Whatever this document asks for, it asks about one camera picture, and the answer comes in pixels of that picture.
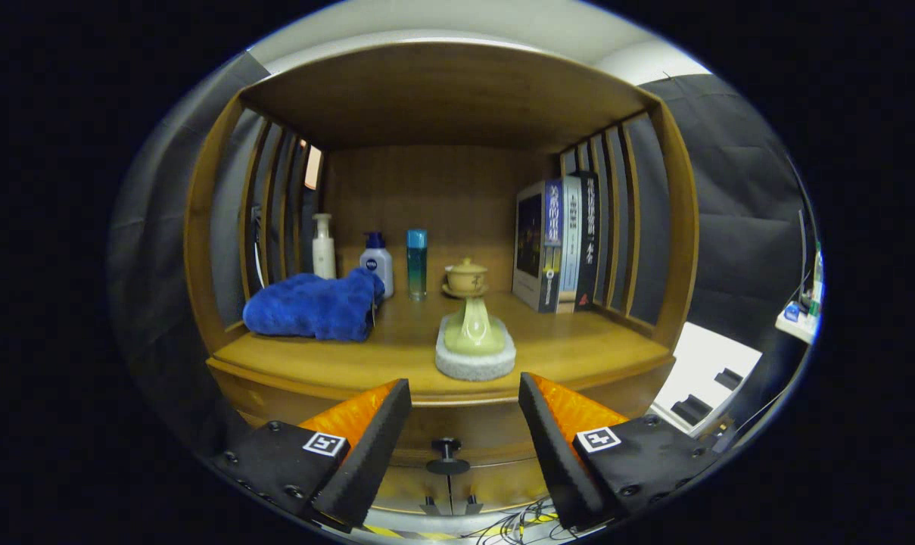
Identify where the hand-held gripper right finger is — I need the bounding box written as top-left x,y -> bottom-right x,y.
518,372 -> 730,529

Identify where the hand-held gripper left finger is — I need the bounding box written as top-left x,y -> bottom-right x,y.
211,378 -> 412,531

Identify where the wooden drawer with black knob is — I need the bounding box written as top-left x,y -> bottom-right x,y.
215,371 -> 674,478

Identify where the green handled white scrub brush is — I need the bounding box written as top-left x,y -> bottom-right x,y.
435,295 -> 517,382

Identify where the wooden countertop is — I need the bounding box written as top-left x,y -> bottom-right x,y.
207,291 -> 674,406

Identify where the wooden cabinet with slatted sides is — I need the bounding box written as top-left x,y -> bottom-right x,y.
183,42 -> 700,515

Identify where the yellow black floor tape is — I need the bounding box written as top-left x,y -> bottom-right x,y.
363,522 -> 458,540

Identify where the blue towel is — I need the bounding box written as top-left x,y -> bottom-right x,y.
243,267 -> 386,342

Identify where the white box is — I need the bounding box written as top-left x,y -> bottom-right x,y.
649,322 -> 763,438

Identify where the white bottle with blue cap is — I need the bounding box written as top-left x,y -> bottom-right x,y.
359,232 -> 394,298

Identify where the clear blue bottle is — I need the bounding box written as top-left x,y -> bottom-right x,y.
406,229 -> 428,301

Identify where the beige lidded teacup with saucer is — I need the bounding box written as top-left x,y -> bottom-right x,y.
442,257 -> 490,298

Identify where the white pump bottle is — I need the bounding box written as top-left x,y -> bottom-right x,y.
312,213 -> 337,279

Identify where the pale grey spine book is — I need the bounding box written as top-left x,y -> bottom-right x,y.
557,176 -> 583,313

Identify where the blue spine book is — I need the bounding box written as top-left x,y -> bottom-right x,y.
512,179 -> 564,313

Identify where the black spine book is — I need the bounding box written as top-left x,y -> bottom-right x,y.
574,170 -> 602,310

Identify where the white side table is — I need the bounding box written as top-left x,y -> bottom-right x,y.
775,303 -> 821,345

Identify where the green label water bottle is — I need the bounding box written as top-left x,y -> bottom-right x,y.
808,242 -> 824,317

